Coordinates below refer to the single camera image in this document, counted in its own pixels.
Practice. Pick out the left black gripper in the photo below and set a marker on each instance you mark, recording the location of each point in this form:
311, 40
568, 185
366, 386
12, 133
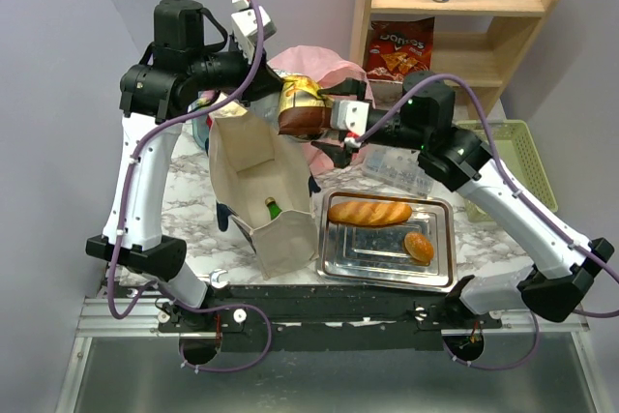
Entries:
265, 81

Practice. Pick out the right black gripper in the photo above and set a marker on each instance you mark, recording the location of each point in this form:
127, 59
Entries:
340, 156

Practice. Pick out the white cassava chips bag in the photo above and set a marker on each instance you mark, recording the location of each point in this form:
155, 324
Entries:
302, 110

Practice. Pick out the pink plastic grocery bag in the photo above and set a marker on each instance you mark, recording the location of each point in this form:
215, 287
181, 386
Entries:
327, 68

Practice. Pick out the red chips bag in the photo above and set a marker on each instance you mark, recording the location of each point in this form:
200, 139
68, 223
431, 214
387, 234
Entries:
399, 48

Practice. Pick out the beige canvas tote bag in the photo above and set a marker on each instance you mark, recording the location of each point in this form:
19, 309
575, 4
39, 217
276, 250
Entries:
248, 162

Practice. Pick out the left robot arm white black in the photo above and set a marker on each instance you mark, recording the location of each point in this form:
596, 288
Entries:
178, 78

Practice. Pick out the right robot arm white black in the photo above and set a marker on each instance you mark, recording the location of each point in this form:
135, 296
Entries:
565, 262

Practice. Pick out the teal plastic container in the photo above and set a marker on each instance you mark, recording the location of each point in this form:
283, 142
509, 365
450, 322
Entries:
201, 125

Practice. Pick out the clear plastic screw box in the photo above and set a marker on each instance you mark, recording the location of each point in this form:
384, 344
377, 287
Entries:
397, 168

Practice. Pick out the long baguette bread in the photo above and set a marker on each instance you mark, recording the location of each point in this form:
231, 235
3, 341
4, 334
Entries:
370, 214

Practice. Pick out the green glass bottle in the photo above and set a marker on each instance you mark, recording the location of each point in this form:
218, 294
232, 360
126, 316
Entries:
273, 208

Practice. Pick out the silver metal tray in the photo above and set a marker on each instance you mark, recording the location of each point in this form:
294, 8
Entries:
377, 256

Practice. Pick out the round bread bun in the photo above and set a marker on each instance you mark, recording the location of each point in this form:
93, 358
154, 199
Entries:
419, 248

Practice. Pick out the green plastic basket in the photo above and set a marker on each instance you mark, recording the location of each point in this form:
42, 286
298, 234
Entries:
518, 151

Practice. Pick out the wooden shelf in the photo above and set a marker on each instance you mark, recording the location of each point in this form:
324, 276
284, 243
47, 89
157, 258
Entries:
486, 60

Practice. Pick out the silver wrench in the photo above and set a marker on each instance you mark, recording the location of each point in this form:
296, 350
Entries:
217, 279

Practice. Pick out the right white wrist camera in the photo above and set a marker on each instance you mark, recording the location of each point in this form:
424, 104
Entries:
350, 116

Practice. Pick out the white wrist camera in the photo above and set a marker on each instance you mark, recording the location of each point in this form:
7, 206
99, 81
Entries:
350, 116
244, 27

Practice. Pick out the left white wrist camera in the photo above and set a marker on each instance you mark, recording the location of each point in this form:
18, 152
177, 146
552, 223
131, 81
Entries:
244, 27

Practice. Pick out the black mounting base rail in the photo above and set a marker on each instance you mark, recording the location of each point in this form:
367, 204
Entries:
327, 317

